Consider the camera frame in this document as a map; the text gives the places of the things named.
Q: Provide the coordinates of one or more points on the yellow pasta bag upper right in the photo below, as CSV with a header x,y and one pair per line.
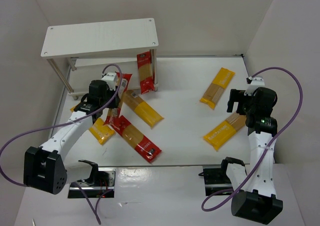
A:
x,y
217,87

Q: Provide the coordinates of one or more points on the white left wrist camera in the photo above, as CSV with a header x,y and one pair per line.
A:
x,y
111,78

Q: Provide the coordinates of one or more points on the yellow Pastatime pasta bag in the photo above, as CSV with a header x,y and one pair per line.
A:
x,y
225,130

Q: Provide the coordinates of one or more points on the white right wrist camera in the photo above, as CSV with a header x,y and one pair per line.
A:
x,y
253,84

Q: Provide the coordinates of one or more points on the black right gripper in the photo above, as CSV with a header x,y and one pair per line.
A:
x,y
235,101

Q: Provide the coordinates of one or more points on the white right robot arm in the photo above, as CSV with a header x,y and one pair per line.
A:
x,y
255,196

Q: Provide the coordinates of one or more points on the red pasta bag label side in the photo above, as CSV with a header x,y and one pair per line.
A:
x,y
114,111

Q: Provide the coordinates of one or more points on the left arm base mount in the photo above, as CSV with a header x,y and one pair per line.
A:
x,y
96,181

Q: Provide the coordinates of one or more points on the white two-tier shelf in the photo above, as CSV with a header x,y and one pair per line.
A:
x,y
113,40

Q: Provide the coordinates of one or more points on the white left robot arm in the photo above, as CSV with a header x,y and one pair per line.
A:
x,y
44,167

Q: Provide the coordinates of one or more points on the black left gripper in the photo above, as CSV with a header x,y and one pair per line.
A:
x,y
113,96

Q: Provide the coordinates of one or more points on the red pasta bag on shelf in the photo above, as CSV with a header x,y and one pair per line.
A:
x,y
145,74

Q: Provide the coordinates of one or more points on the yellow pasta bag centre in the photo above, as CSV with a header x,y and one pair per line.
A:
x,y
141,108

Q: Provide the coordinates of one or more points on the yellow pasta bag far left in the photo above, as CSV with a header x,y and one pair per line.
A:
x,y
102,132

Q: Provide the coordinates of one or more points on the red pasta bag front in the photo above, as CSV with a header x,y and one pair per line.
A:
x,y
136,139

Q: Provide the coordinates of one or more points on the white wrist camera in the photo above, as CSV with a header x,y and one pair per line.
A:
x,y
253,84
111,78

